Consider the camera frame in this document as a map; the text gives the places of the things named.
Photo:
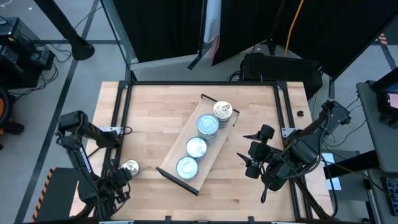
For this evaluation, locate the grey desk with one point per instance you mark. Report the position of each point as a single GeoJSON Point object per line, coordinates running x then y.
{"type": "Point", "coordinates": [376, 133]}

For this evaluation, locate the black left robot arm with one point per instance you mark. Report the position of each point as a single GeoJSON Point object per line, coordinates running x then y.
{"type": "Point", "coordinates": [82, 161]}

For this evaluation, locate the black desk beam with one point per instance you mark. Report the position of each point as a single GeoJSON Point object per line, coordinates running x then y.
{"type": "Point", "coordinates": [351, 163]}

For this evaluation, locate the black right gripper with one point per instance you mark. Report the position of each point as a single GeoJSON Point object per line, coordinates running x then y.
{"type": "Point", "coordinates": [262, 152]}

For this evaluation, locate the small black round knob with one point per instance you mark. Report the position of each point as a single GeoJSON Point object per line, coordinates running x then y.
{"type": "Point", "coordinates": [300, 113]}

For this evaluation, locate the black table frame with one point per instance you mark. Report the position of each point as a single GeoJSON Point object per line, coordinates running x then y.
{"type": "Point", "coordinates": [202, 82]}

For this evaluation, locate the wooden shelf black metal frame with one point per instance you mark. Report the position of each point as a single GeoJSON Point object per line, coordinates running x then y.
{"type": "Point", "coordinates": [214, 152]}

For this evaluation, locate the black pole stand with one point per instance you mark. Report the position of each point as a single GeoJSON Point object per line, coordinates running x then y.
{"type": "Point", "coordinates": [62, 26]}

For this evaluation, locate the black equipment case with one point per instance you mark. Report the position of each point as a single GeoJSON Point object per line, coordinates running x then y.
{"type": "Point", "coordinates": [280, 70]}

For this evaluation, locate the black curtain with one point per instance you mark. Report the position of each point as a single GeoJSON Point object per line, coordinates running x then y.
{"type": "Point", "coordinates": [326, 28]}
{"type": "Point", "coordinates": [161, 28]}

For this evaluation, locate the black orange wheeled machine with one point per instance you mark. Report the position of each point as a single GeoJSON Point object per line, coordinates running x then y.
{"type": "Point", "coordinates": [4, 109]}

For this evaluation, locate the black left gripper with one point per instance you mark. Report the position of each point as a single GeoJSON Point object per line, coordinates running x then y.
{"type": "Point", "coordinates": [119, 188]}

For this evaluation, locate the white fabric strip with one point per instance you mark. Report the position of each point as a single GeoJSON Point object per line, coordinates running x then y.
{"type": "Point", "coordinates": [213, 18]}

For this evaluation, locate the grey metal beam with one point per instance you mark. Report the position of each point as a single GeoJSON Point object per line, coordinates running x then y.
{"type": "Point", "coordinates": [119, 34]}

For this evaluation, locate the black hazard-striped floor mat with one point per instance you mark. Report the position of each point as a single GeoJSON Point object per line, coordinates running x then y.
{"type": "Point", "coordinates": [59, 196]}

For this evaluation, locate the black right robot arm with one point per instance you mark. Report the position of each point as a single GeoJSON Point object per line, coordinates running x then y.
{"type": "Point", "coordinates": [308, 146]}

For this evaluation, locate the black keyboard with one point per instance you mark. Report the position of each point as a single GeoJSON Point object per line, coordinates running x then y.
{"type": "Point", "coordinates": [391, 193]}

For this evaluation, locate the black light stand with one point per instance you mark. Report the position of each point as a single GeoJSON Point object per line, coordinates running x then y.
{"type": "Point", "coordinates": [272, 43]}
{"type": "Point", "coordinates": [196, 43]}

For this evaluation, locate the black laptop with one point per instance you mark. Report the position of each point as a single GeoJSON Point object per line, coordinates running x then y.
{"type": "Point", "coordinates": [388, 93]}

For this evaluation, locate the black electronics stack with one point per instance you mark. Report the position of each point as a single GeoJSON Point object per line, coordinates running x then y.
{"type": "Point", "coordinates": [18, 59]}

